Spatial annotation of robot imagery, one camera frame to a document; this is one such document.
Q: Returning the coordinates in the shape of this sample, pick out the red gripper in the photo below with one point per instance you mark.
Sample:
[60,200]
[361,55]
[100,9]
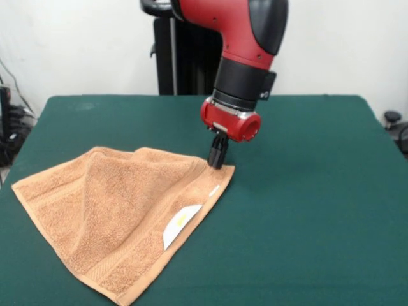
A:
[229,122]

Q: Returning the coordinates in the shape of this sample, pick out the tan terry towel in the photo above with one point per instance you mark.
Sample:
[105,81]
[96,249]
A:
[127,216]

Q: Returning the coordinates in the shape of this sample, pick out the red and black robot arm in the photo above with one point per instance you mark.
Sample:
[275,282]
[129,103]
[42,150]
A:
[242,48]

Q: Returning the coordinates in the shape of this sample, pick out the dark green table cloth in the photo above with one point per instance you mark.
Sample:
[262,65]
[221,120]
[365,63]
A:
[318,223]

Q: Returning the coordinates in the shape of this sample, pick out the black chair base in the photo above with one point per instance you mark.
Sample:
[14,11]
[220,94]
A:
[392,116]

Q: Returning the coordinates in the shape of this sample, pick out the black box with red light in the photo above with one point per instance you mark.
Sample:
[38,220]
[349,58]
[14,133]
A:
[4,108]

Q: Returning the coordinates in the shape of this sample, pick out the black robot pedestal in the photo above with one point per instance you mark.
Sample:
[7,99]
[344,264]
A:
[185,57]

